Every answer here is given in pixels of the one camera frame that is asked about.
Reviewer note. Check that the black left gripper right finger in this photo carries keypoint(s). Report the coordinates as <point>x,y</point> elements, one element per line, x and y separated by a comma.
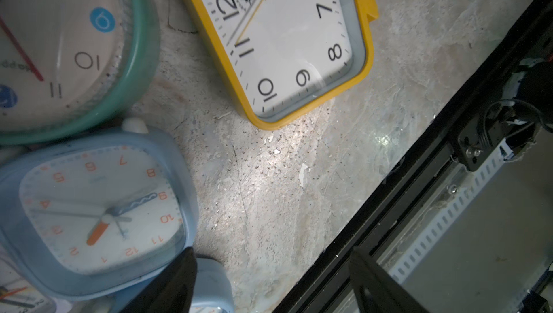
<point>375,290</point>

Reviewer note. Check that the yellow rectangular alarm clock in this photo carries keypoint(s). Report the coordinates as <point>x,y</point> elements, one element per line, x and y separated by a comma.
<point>280,59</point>

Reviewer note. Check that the light blue square clock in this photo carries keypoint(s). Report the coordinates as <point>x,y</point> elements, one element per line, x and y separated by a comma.
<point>99,213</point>

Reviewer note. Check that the green round alarm clock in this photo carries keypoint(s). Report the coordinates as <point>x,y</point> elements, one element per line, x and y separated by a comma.
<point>69,65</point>

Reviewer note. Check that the small pink square clock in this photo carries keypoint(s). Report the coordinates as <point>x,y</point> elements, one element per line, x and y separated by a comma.
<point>19,296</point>

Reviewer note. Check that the blue square alarm clock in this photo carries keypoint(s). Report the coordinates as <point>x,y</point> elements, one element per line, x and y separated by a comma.
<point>212,289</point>

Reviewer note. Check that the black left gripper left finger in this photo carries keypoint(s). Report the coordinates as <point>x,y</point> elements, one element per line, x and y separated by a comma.
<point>172,290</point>

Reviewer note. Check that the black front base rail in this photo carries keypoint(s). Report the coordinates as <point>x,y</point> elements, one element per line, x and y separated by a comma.
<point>398,193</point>

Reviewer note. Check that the white slotted cable duct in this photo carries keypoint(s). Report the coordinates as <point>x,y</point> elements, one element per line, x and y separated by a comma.
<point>448,198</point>

